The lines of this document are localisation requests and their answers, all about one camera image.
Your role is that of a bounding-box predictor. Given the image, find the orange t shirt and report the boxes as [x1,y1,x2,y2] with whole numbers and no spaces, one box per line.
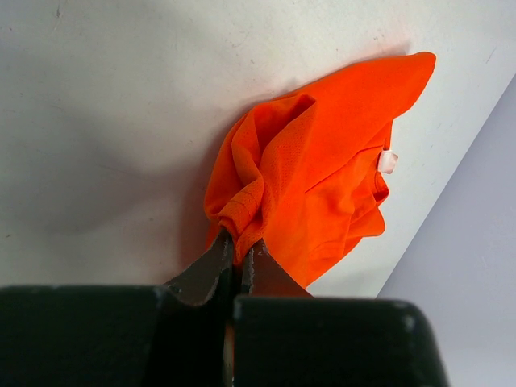
[204,52,436,287]

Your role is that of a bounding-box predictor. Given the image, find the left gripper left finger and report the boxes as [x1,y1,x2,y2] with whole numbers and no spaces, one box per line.
[164,231,235,386]

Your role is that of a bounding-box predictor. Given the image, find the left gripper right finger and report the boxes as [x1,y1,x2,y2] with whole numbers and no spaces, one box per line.
[240,239,311,298]

